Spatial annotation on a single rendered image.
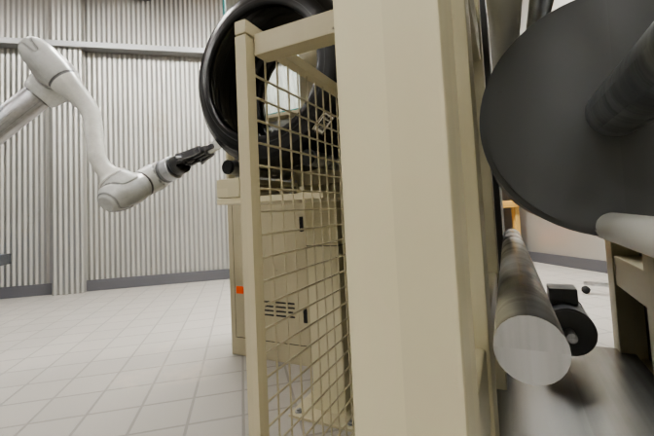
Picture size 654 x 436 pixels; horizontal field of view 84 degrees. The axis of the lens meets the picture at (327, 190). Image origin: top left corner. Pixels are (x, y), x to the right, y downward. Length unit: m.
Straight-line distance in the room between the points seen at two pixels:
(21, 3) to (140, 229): 2.81
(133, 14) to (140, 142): 1.53
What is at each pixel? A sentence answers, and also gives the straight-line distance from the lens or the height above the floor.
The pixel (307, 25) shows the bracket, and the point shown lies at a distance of 0.48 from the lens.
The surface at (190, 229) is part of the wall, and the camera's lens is 4.58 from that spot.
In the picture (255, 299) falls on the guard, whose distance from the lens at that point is 0.47.
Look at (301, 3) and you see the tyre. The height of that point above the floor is 1.32.
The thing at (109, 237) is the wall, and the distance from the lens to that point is 4.77.
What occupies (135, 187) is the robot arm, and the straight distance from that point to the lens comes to 1.42.
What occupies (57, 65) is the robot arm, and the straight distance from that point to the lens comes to 1.67.
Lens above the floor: 0.75
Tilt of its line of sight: 3 degrees up
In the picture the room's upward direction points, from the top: 3 degrees counter-clockwise
